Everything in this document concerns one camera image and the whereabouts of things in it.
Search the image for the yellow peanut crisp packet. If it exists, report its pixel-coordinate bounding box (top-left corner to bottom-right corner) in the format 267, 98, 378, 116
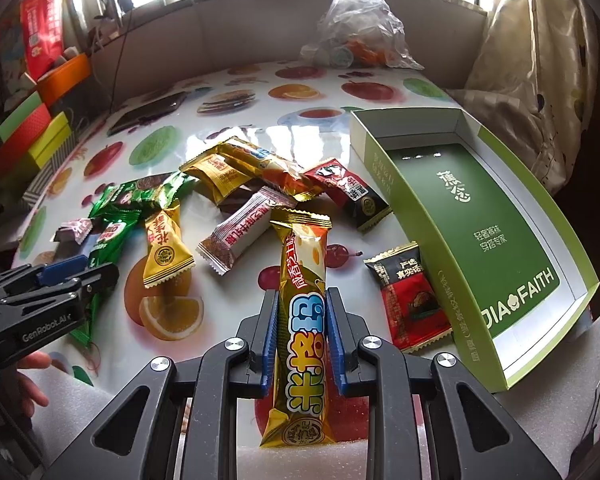
143, 198, 195, 288
180, 153, 251, 205

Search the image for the beige dotted curtain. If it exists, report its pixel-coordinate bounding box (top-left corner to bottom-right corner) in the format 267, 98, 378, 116
451, 0, 598, 194

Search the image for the black smartphone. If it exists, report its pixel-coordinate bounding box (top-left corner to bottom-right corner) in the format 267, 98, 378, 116
107, 91, 188, 136

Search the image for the green Milo wafer packet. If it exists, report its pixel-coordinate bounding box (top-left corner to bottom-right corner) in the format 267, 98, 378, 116
88, 170, 194, 219

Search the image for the red black square snack packet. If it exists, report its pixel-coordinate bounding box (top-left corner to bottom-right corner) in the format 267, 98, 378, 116
304, 158, 392, 232

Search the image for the white red nougat candy packet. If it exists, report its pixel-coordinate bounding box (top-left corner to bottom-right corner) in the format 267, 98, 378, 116
196, 186, 297, 275

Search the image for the orange box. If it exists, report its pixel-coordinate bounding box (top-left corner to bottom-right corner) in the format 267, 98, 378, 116
35, 53, 92, 107

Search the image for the red snack bag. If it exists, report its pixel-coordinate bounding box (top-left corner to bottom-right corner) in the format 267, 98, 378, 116
19, 0, 64, 81

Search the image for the small brown white candy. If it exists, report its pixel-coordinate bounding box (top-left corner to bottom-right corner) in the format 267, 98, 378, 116
53, 218, 94, 245

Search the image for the green red yellow boxes stack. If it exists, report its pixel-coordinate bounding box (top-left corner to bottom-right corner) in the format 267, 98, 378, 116
0, 92, 71, 182

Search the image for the person's left hand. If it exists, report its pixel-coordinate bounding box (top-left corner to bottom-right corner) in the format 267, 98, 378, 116
18, 351, 52, 418

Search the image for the clear plastic bag with items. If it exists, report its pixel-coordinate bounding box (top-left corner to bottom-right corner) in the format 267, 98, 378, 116
300, 0, 424, 70

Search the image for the long yellow rice snack bar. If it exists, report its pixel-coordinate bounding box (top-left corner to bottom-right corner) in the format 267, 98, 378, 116
261, 207, 332, 448

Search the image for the green and white cardboard box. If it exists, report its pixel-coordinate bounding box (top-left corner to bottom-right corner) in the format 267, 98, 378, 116
350, 107, 600, 392

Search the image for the red black date snack packet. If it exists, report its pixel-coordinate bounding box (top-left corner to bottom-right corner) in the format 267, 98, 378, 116
364, 242, 452, 353

